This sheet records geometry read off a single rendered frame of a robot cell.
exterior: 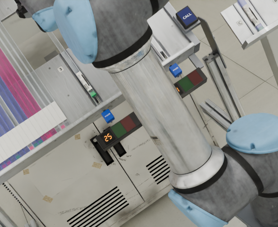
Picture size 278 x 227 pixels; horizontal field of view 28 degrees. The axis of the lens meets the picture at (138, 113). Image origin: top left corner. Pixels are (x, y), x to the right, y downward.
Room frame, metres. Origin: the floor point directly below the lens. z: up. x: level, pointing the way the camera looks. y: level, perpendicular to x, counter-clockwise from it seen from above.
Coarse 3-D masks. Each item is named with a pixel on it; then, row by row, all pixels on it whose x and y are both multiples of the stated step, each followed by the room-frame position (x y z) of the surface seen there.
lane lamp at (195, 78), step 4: (192, 72) 1.29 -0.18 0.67; (196, 72) 1.29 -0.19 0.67; (188, 76) 1.29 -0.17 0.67; (192, 76) 1.28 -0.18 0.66; (196, 76) 1.28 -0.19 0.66; (200, 76) 1.28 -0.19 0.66; (192, 80) 1.28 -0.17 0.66; (196, 80) 1.27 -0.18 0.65; (200, 80) 1.27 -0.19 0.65; (196, 84) 1.26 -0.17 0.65
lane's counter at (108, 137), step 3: (105, 132) 1.25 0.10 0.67; (108, 132) 1.25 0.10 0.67; (102, 135) 1.25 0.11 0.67; (105, 135) 1.25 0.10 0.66; (108, 135) 1.25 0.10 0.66; (111, 135) 1.24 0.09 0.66; (102, 138) 1.24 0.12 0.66; (105, 138) 1.24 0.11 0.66; (108, 138) 1.24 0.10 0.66; (111, 138) 1.24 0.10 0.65; (114, 138) 1.23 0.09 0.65; (105, 141) 1.24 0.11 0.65; (108, 141) 1.23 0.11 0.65; (111, 141) 1.23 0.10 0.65
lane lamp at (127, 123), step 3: (126, 117) 1.26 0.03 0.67; (129, 117) 1.26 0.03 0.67; (123, 120) 1.26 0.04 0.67; (126, 120) 1.26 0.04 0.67; (129, 120) 1.25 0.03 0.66; (123, 123) 1.25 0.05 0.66; (126, 123) 1.25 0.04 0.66; (129, 123) 1.25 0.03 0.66; (132, 123) 1.25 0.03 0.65; (123, 126) 1.25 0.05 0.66; (126, 126) 1.25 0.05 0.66; (129, 126) 1.24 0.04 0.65; (132, 126) 1.24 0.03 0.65; (135, 126) 1.24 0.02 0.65; (126, 129) 1.24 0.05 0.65; (129, 129) 1.24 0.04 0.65
